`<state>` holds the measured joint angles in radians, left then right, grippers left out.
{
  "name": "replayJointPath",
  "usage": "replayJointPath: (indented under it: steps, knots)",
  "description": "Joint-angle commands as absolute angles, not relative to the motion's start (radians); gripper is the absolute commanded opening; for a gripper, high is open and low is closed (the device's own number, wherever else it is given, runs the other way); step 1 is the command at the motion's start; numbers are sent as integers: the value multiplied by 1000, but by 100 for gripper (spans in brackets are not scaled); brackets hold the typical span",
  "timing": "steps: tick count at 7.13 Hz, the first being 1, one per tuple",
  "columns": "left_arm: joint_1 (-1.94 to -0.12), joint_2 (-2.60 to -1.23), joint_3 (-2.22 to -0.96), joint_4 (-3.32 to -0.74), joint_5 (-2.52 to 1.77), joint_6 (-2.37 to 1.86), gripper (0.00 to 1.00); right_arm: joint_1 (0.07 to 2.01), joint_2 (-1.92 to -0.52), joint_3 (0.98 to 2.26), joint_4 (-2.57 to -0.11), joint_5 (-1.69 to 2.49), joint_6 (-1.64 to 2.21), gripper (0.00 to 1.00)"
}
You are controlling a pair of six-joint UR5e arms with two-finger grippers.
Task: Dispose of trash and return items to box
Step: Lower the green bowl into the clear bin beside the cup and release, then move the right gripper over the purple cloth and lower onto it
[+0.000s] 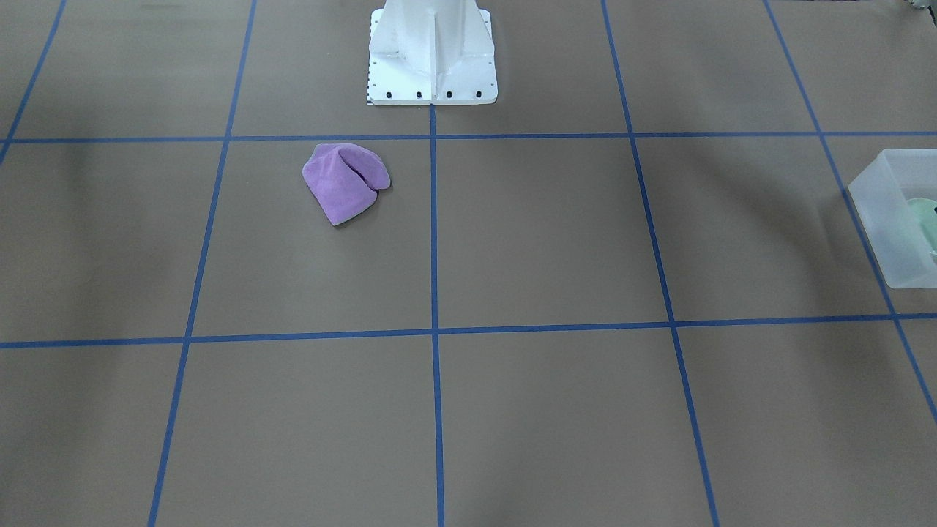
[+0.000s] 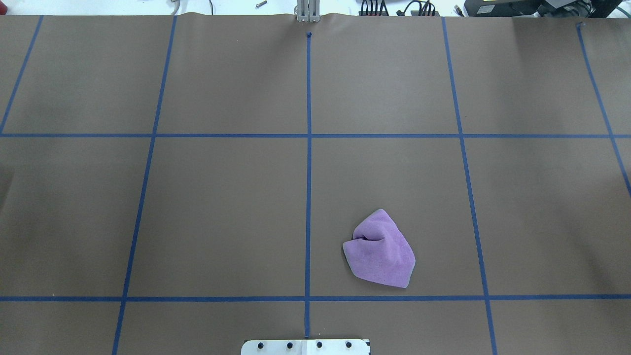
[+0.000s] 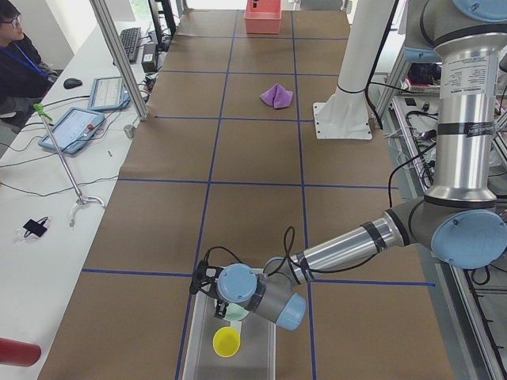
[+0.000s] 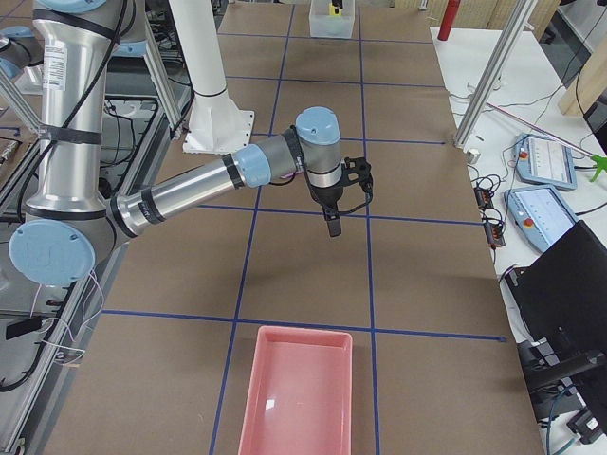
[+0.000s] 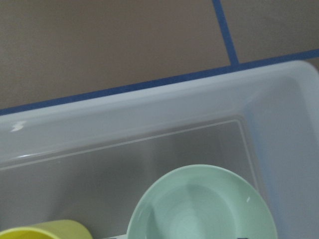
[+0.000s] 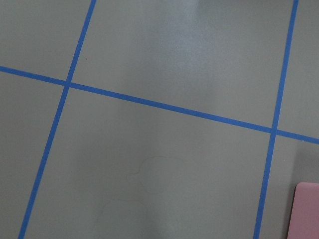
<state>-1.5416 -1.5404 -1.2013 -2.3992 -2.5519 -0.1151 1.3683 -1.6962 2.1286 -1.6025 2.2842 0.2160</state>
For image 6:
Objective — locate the pink plastic tray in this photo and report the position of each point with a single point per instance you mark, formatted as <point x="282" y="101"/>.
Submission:
<point x="304" y="220"/>

